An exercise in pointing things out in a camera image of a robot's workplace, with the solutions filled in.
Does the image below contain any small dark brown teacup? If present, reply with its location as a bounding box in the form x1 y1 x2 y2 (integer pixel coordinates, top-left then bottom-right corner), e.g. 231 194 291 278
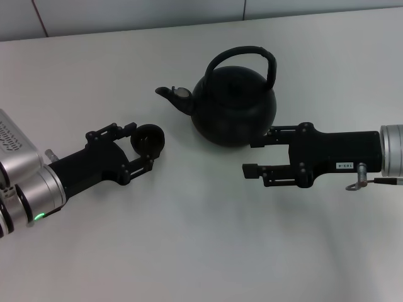
130 124 166 158

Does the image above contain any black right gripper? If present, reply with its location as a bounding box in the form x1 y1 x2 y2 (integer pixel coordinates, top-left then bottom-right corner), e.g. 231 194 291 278
241 123 383 189

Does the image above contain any right gripper cable with connector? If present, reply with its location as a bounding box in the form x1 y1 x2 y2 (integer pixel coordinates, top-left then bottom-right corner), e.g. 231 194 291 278
345 162 403 192

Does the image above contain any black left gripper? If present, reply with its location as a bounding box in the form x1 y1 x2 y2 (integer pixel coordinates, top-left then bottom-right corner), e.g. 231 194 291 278
48 121 155 199

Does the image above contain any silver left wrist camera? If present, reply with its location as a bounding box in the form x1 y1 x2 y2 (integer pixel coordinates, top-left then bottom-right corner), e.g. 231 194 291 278
0 108 43 177

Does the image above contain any black round teapot with handle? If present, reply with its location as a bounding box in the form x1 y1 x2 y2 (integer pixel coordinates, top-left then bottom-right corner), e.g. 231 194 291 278
154 46 278 147

